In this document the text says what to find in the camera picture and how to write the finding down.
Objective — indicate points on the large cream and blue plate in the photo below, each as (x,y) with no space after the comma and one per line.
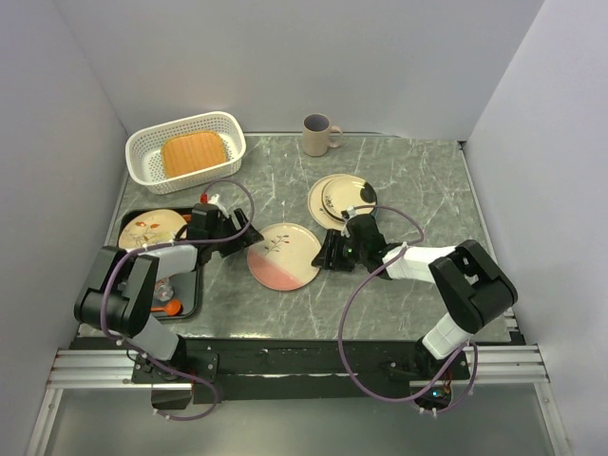
(316,208)

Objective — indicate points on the black rectangular tray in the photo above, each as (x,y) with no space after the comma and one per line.
(186,286)

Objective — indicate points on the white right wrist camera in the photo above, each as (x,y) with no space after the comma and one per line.
(352,213)

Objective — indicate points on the orange plastic spoon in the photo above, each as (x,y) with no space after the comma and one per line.
(170,308)

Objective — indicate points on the woven bamboo square tray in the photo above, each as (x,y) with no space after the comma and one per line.
(192,152)

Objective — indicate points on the cream and pink plate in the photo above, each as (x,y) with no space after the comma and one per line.
(282,261)

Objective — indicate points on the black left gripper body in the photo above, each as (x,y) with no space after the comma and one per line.
(225,233)

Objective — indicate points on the beige bird pattern plate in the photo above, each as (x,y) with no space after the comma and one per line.
(151,228)

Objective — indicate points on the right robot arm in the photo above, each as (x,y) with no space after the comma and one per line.
(475,290)

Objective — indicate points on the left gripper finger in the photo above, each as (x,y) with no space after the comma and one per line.
(249,238)
(241,220)

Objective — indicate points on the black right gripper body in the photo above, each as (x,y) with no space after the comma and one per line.
(351,254)

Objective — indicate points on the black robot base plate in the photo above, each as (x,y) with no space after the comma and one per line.
(274,369)

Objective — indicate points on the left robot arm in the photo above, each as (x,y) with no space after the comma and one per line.
(118,294)

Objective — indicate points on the beige ceramic mug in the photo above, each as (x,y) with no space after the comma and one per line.
(319,135)

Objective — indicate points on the white perforated plastic bin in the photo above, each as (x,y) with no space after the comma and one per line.
(143,152)

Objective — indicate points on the aluminium rail frame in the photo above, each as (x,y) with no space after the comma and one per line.
(111,369)

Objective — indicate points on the clear glass cup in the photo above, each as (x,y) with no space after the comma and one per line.
(163,290)

